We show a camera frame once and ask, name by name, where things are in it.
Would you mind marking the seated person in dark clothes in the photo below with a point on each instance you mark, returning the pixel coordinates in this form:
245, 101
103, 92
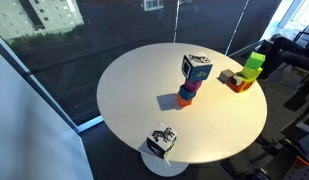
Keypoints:
286, 51

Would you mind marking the white and blue patterned dice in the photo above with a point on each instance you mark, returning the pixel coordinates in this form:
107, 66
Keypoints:
196, 68

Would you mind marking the magenta cube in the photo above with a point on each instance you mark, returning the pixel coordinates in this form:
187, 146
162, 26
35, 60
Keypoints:
192, 86

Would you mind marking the orange and black clamp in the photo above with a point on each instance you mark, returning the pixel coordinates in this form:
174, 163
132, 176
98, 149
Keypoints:
300, 155

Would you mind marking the bright green cube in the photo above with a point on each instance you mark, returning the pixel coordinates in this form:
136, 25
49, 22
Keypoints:
255, 60

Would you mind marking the orange and yellow large cube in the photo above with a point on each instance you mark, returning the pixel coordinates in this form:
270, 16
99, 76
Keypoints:
238, 83

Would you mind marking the small blue cube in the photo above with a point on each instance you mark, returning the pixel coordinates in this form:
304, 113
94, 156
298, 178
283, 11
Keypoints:
186, 94

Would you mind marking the yellow-green cube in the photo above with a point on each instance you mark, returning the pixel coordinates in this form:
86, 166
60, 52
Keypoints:
249, 73

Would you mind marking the small grey cube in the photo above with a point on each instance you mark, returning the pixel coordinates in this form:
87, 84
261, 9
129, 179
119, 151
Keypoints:
225, 76

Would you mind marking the small orange cube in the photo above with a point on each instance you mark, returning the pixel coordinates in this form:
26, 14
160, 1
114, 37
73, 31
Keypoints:
182, 102

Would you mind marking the black perforated mounting board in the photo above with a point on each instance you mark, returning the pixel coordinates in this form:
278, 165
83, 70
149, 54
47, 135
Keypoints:
298, 171

